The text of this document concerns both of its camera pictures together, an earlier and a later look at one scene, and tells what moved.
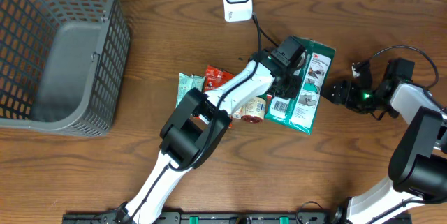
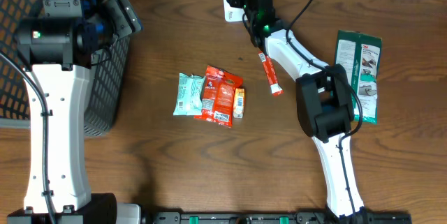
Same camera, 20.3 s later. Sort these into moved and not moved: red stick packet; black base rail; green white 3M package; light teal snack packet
Moved: red stick packet; green white 3M package
Not moved: black base rail; light teal snack packet
